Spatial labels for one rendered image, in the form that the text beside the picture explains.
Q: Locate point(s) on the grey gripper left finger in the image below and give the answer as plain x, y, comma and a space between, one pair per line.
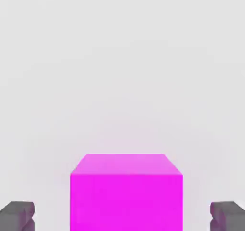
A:
15, 216

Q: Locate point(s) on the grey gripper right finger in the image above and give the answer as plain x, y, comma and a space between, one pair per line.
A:
229, 216

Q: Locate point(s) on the small magenta cube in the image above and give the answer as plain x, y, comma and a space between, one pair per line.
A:
126, 196

